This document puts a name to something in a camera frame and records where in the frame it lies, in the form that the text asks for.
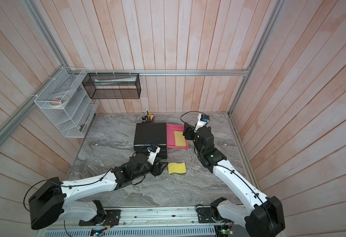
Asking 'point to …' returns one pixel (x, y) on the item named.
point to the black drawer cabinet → (151, 134)
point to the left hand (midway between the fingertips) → (163, 163)
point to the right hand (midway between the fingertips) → (189, 123)
